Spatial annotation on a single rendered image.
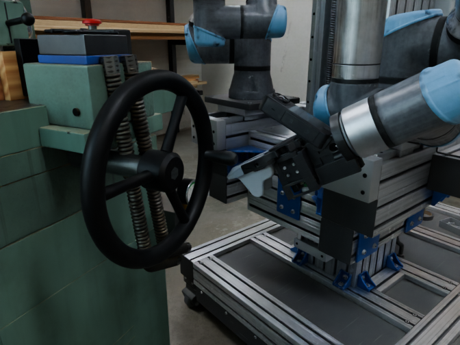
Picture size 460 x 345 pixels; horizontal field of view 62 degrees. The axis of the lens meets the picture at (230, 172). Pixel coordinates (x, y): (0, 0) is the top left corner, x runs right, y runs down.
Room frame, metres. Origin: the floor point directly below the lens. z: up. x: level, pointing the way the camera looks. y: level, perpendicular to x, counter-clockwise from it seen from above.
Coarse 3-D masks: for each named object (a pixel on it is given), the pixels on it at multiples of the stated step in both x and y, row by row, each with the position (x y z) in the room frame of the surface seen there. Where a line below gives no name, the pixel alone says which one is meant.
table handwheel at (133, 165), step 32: (128, 96) 0.46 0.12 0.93; (192, 96) 0.59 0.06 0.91; (96, 128) 0.43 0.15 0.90; (96, 160) 0.41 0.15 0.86; (128, 160) 0.54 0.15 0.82; (160, 160) 0.51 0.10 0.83; (96, 192) 0.40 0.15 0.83; (192, 192) 0.62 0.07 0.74; (96, 224) 0.40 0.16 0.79; (192, 224) 0.58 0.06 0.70; (128, 256) 0.44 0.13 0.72; (160, 256) 0.50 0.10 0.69
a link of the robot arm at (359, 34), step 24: (360, 0) 0.60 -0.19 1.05; (384, 0) 0.60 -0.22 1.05; (336, 24) 0.63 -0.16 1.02; (360, 24) 0.60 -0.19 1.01; (384, 24) 0.61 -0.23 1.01; (336, 48) 0.62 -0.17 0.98; (360, 48) 0.60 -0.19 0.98; (336, 72) 0.62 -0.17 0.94; (360, 72) 0.60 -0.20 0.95; (336, 96) 0.61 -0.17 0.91; (360, 96) 0.60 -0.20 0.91
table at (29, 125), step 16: (160, 96) 0.82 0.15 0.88; (176, 96) 0.88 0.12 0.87; (0, 112) 0.51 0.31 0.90; (16, 112) 0.53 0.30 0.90; (32, 112) 0.55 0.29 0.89; (160, 112) 0.82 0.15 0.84; (0, 128) 0.51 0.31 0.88; (16, 128) 0.53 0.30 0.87; (32, 128) 0.55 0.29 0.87; (48, 128) 0.55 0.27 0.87; (64, 128) 0.55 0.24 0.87; (160, 128) 0.66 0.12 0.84; (0, 144) 0.50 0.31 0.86; (16, 144) 0.52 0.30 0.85; (32, 144) 0.54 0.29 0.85; (48, 144) 0.55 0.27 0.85; (64, 144) 0.53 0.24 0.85; (80, 144) 0.52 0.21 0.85; (112, 144) 0.56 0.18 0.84
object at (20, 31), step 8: (0, 0) 0.66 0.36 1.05; (0, 8) 0.65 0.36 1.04; (8, 8) 0.67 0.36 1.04; (16, 8) 0.68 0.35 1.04; (0, 16) 0.65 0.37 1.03; (8, 16) 0.66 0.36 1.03; (16, 16) 0.68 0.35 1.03; (0, 24) 0.65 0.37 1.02; (0, 32) 0.65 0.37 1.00; (8, 32) 0.66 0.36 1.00; (16, 32) 0.67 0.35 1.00; (24, 32) 0.69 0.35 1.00; (0, 40) 0.65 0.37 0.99; (8, 40) 0.66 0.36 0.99
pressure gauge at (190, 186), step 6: (186, 180) 0.81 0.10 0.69; (192, 180) 0.81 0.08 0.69; (180, 186) 0.80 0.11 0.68; (186, 186) 0.80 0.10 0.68; (192, 186) 0.81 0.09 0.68; (180, 192) 0.79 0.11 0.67; (186, 192) 0.79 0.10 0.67; (180, 198) 0.79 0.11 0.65; (186, 198) 0.78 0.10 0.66; (186, 204) 0.80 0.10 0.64
